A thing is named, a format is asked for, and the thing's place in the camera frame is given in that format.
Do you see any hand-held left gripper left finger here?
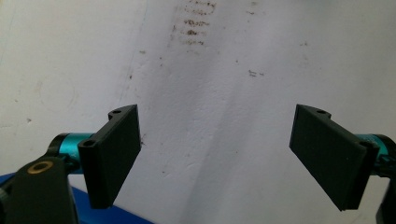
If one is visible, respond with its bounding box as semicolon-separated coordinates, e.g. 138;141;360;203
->
78;104;143;210

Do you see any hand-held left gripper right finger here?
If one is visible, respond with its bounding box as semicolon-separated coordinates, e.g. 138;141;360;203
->
289;104;380;212

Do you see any white paper sheet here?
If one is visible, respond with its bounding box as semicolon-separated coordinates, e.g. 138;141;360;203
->
0;0;396;224

